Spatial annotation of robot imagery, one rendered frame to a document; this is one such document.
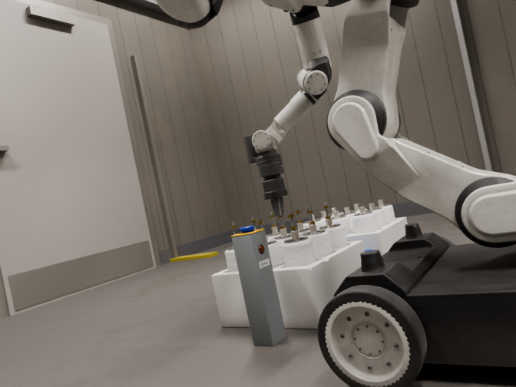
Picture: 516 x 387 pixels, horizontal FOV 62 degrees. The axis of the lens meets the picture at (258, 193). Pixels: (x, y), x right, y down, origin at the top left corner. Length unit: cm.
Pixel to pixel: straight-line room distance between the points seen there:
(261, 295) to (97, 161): 255
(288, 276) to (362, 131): 52
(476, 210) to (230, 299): 83
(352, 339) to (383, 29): 65
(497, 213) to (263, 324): 65
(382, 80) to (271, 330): 70
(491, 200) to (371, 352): 37
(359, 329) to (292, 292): 45
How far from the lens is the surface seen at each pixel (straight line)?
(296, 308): 131
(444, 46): 375
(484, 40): 371
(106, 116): 373
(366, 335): 88
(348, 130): 99
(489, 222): 94
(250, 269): 119
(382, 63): 104
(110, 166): 362
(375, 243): 173
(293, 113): 146
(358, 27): 105
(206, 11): 97
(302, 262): 130
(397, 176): 100
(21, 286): 314
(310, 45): 144
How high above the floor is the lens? 40
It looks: 1 degrees up
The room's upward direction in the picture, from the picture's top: 12 degrees counter-clockwise
